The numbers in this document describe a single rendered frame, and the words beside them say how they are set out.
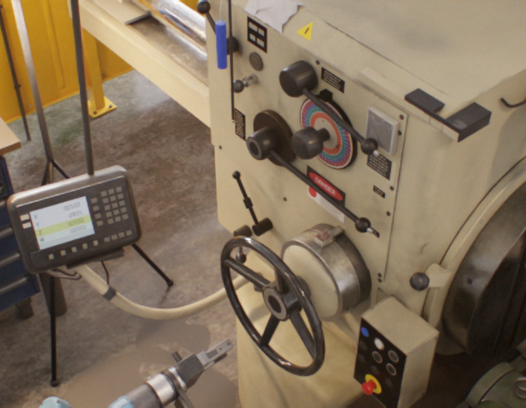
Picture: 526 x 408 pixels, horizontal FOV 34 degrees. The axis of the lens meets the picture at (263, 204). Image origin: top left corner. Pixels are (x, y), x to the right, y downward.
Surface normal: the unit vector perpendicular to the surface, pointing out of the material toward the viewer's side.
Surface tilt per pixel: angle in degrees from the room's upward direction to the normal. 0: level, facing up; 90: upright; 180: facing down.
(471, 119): 0
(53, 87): 90
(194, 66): 0
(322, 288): 73
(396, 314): 0
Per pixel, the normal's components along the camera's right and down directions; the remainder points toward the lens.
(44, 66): 0.64, 0.52
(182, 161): 0.00, -0.73
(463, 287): -0.74, 0.20
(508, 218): -0.40, -0.40
